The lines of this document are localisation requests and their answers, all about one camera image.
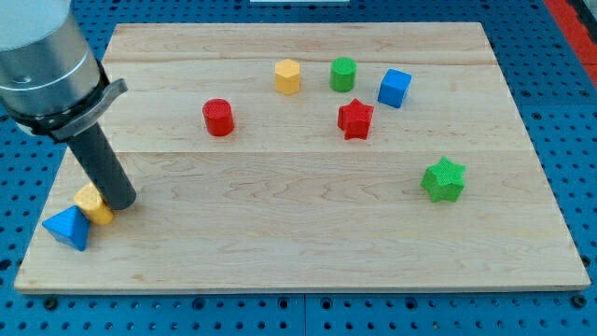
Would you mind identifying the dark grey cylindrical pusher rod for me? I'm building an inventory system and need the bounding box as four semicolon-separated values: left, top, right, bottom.
67;123;136;210

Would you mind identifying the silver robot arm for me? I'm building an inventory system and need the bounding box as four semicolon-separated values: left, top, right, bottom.
1;0;136;210

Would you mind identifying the yellow hexagon block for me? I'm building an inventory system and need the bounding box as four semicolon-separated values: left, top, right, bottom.
274;59;300;95

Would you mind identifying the yellow pentagon block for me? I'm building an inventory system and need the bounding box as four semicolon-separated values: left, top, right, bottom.
74;183;114;225

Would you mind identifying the blue triangle block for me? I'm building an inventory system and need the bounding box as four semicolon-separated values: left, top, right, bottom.
42;205;90;251

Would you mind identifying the red cylinder block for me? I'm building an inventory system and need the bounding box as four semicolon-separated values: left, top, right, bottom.
201;98;234;136

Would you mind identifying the wooden board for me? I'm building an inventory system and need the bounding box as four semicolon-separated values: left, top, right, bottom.
14;22;590;295

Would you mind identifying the green cylinder block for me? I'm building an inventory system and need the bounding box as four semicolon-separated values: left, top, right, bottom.
329;57;357;92

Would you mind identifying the red star block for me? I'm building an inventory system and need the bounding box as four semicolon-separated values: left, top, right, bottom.
337;98;374;140

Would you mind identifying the blue cube block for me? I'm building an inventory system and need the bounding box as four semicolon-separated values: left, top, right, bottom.
378;69;412;108

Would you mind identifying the green star block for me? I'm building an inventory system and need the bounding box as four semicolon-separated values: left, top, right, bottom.
421;157;466;203

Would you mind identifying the red strip at corner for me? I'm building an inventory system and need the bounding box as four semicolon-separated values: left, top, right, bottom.
544;0;596;84

